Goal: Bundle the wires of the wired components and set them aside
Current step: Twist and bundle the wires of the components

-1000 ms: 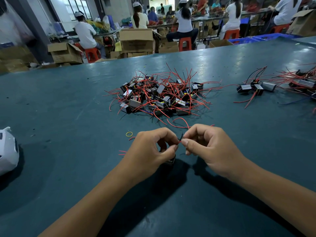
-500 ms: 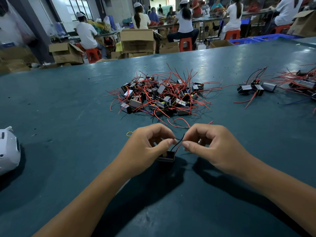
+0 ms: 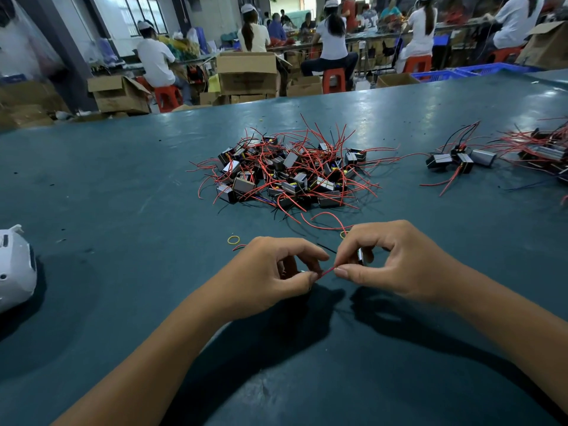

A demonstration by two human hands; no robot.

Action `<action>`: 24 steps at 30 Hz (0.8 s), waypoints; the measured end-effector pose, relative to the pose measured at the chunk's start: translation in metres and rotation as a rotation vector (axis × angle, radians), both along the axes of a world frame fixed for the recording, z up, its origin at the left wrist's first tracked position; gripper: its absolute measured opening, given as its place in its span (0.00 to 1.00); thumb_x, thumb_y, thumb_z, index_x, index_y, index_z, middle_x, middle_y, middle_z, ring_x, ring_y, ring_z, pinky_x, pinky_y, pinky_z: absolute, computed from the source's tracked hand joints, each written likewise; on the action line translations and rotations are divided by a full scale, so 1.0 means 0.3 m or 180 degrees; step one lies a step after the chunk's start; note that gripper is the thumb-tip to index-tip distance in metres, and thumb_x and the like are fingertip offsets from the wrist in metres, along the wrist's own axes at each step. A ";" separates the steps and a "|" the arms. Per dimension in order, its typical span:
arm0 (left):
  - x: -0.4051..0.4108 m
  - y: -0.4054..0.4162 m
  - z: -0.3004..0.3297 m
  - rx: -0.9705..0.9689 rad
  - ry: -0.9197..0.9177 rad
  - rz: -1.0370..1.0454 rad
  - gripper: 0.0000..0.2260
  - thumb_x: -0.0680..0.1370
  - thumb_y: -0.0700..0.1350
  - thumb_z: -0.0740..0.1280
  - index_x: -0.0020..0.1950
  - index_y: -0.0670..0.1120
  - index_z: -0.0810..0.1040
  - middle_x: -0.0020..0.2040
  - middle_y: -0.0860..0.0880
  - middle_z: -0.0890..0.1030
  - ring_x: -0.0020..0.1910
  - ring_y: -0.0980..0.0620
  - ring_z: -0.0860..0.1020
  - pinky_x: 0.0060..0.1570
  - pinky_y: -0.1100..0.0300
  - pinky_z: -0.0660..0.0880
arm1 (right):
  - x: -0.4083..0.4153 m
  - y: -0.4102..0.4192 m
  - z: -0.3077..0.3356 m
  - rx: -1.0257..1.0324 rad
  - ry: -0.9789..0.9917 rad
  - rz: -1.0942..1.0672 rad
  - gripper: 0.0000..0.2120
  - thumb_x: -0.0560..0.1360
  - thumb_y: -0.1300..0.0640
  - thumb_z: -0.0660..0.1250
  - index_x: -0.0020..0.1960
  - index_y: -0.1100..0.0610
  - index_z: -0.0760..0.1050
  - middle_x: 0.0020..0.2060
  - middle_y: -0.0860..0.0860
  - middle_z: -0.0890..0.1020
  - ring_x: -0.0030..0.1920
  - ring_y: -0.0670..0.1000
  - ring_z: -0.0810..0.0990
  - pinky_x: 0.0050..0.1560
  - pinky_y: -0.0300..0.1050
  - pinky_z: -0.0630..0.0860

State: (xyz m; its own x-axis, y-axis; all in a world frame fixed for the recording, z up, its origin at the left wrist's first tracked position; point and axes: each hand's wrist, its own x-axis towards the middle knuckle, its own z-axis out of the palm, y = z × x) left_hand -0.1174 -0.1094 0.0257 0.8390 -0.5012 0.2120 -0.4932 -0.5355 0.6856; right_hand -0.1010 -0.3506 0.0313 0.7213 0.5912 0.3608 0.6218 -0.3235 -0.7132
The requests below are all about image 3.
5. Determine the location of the person's left hand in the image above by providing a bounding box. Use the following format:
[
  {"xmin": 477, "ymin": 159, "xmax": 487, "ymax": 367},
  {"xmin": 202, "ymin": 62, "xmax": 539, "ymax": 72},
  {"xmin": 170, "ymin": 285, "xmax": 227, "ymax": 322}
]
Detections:
[{"xmin": 204, "ymin": 237, "xmax": 331, "ymax": 320}]

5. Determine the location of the person's right hand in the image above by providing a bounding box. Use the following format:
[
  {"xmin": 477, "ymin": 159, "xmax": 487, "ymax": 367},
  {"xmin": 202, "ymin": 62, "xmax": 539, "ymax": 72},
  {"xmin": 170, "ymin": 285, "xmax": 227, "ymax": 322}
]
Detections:
[{"xmin": 333, "ymin": 220, "xmax": 472, "ymax": 307}]

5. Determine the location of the central pile of wired modules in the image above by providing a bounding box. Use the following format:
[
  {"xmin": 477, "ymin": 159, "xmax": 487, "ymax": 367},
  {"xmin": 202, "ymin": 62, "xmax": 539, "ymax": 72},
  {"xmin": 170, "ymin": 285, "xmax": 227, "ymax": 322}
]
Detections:
[{"xmin": 193, "ymin": 120, "xmax": 401, "ymax": 236}]

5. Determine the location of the person's left forearm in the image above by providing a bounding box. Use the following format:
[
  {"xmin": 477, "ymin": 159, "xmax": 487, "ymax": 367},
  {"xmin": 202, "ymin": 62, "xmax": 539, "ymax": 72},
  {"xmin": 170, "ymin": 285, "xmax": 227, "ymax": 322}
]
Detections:
[{"xmin": 53, "ymin": 292, "xmax": 245, "ymax": 426}]

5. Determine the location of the person's right forearm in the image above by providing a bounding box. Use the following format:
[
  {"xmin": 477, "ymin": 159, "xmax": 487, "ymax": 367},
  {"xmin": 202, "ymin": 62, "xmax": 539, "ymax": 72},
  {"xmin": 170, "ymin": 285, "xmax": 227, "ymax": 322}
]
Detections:
[{"xmin": 453, "ymin": 266, "xmax": 568, "ymax": 414}]

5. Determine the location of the shallow cardboard box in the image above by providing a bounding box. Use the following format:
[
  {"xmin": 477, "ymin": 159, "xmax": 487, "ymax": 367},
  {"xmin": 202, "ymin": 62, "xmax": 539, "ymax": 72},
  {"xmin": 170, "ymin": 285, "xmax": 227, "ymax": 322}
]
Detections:
[{"xmin": 375, "ymin": 73, "xmax": 420, "ymax": 89}]

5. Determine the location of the blue plastic crate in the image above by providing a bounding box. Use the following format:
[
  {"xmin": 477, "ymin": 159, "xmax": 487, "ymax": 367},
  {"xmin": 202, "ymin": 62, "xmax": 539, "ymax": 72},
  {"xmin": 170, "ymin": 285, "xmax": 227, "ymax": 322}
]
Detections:
[
  {"xmin": 453, "ymin": 63, "xmax": 538, "ymax": 76},
  {"xmin": 411, "ymin": 70, "xmax": 472, "ymax": 82}
]

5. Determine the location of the red plastic stool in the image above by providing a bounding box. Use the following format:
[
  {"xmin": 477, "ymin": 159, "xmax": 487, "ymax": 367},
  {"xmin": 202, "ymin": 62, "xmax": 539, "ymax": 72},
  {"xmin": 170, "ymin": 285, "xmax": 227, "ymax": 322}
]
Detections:
[
  {"xmin": 404, "ymin": 56, "xmax": 433, "ymax": 75},
  {"xmin": 322, "ymin": 68, "xmax": 347, "ymax": 94},
  {"xmin": 492, "ymin": 47, "xmax": 525, "ymax": 64},
  {"xmin": 153, "ymin": 86, "xmax": 181, "ymax": 114}
]

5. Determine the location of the low cardboard box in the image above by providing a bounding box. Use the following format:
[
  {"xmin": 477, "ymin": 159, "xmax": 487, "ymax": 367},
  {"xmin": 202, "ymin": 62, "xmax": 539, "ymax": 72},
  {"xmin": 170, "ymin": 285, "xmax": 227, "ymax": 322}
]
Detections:
[{"xmin": 286, "ymin": 75, "xmax": 324, "ymax": 98}]

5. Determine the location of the large closed cardboard box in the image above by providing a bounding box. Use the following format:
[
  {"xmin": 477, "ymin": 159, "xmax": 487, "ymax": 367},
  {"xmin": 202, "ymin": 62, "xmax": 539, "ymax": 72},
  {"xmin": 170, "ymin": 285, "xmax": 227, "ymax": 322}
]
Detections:
[{"xmin": 217, "ymin": 52, "xmax": 280, "ymax": 96}]

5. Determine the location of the open cardboard box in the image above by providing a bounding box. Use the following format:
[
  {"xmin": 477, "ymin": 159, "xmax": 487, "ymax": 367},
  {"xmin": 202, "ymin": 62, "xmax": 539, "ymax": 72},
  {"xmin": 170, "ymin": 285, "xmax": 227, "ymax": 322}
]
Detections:
[{"xmin": 87, "ymin": 75, "xmax": 152, "ymax": 114}]

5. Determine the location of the white plastic shell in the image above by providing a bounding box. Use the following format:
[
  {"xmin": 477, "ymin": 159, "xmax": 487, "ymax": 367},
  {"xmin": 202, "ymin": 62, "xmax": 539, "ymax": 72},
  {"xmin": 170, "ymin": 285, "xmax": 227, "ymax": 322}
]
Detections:
[{"xmin": 0, "ymin": 224, "xmax": 38, "ymax": 314}]

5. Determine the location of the tilted cardboard box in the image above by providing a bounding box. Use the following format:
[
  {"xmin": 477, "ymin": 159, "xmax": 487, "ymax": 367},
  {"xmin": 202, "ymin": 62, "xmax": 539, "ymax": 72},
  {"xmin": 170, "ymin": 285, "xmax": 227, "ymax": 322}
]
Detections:
[{"xmin": 517, "ymin": 22, "xmax": 568, "ymax": 69}]

